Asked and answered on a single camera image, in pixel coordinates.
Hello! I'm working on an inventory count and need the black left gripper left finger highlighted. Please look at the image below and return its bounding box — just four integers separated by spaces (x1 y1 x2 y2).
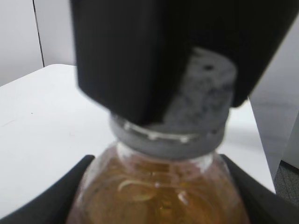
0 155 95 224

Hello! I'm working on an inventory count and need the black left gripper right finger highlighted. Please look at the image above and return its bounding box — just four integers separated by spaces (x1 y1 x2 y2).
221 154 299 224

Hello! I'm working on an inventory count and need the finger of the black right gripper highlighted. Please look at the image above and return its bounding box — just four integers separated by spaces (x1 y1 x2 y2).
70 0 191 125
191 0 299 107

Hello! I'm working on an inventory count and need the peach oolong tea bottle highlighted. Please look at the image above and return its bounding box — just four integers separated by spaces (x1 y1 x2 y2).
66 142 250 224

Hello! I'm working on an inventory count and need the grey bottle cap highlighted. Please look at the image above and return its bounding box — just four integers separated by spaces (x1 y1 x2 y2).
110 47 237 160

